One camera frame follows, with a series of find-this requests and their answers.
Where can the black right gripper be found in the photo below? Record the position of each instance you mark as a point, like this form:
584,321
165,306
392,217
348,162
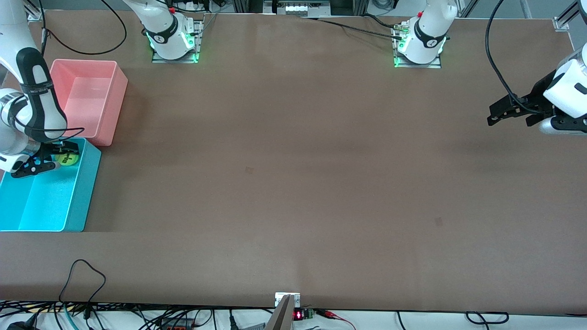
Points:
65,148

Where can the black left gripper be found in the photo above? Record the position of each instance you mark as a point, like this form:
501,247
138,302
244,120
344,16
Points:
539,94

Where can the yellow-green tennis ball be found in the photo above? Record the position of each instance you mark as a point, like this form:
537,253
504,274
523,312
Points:
68,159

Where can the blue plastic bin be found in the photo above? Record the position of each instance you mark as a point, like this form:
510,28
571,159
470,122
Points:
55,201

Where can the pink plastic bin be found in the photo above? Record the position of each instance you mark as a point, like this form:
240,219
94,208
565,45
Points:
96,96

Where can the lit control box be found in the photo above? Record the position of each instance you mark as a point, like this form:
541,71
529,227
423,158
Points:
298,8

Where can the red digit display module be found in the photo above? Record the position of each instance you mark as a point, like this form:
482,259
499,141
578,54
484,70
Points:
300,315

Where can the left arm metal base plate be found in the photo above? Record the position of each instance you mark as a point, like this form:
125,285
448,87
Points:
417,65

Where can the aluminium frame corner bracket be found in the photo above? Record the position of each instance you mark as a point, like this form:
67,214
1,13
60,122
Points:
562,22

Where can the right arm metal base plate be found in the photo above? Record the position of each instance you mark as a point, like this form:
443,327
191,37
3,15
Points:
174,60

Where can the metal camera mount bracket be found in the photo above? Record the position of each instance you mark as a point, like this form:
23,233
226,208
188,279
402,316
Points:
285,311

